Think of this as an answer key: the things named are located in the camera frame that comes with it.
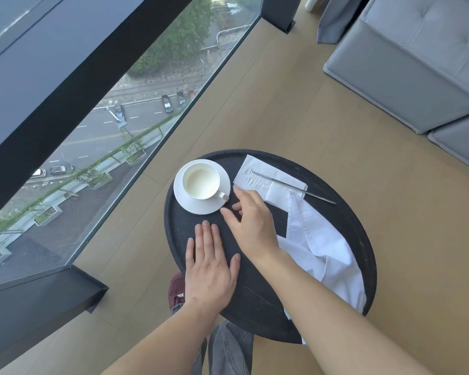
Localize black window post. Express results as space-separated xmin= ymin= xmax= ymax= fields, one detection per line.
xmin=260 ymin=0 xmax=304 ymax=35

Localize white ceramic saucer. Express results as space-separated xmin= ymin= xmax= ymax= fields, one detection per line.
xmin=174 ymin=160 xmax=232 ymax=215

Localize black round side table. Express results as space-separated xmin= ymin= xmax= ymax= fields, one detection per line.
xmin=164 ymin=149 xmax=377 ymax=345

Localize person's right forearm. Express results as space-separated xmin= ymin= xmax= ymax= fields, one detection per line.
xmin=256 ymin=246 xmax=435 ymax=375

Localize white cloth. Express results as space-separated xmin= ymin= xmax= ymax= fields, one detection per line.
xmin=277 ymin=190 xmax=367 ymax=345

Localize dark red shoe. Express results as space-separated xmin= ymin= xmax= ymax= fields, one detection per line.
xmin=168 ymin=271 xmax=187 ymax=314

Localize black window sill frame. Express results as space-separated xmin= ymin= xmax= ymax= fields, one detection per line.
xmin=0 ymin=265 xmax=109 ymax=375

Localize person's left hand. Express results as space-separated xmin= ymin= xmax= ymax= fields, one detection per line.
xmin=184 ymin=220 xmax=241 ymax=310

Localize white paper napkin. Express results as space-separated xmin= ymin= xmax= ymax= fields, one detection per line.
xmin=233 ymin=155 xmax=308 ymax=210

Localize large grey tufted sofa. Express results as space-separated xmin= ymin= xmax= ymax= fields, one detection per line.
xmin=324 ymin=0 xmax=469 ymax=135

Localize group of parked cars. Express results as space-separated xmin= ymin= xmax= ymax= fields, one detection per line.
xmin=30 ymin=90 xmax=197 ymax=179

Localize black window beam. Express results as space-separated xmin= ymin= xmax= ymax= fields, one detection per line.
xmin=0 ymin=0 xmax=197 ymax=228

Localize grey sofa section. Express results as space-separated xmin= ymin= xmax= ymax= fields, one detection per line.
xmin=427 ymin=111 xmax=469 ymax=177

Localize person's left forearm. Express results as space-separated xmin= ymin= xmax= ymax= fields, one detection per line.
xmin=101 ymin=298 xmax=228 ymax=375

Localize thin metal stick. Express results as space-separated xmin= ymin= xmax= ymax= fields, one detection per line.
xmin=252 ymin=171 xmax=337 ymax=205

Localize glass window pane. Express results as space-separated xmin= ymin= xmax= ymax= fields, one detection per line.
xmin=0 ymin=0 xmax=265 ymax=290

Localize row of rooftop planters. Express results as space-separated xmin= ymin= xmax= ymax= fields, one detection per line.
xmin=0 ymin=146 xmax=147 ymax=272

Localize person's right hand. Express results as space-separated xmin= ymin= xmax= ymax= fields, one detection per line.
xmin=220 ymin=187 xmax=283 ymax=268

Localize grey trousers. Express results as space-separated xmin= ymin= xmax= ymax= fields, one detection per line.
xmin=170 ymin=302 xmax=255 ymax=375

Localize grey curtain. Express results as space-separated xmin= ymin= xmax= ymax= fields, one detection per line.
xmin=317 ymin=0 xmax=373 ymax=45

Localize white ceramic cup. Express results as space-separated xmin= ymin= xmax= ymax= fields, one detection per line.
xmin=182 ymin=163 xmax=230 ymax=202

